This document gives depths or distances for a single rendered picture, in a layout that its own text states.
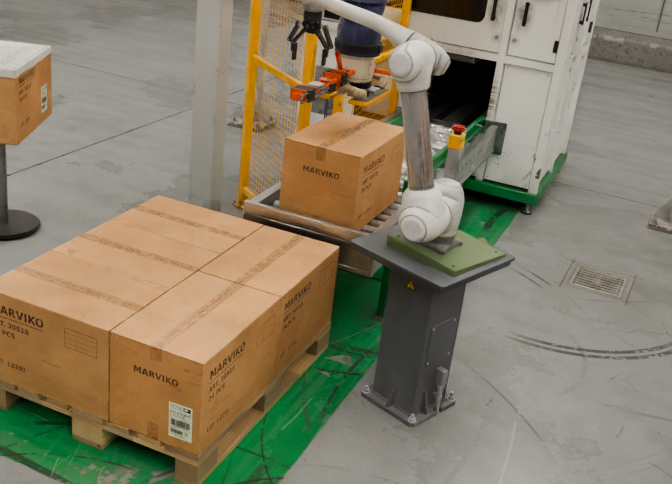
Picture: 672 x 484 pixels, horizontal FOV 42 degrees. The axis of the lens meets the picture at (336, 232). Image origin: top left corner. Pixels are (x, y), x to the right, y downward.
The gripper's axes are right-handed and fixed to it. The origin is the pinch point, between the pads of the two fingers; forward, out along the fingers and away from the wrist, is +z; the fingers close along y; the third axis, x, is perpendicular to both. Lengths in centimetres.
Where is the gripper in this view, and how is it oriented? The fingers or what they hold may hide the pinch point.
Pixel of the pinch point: (308, 59)
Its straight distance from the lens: 372.3
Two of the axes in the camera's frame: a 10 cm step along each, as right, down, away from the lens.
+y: -9.1, -2.5, 3.3
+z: -1.1, 9.1, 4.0
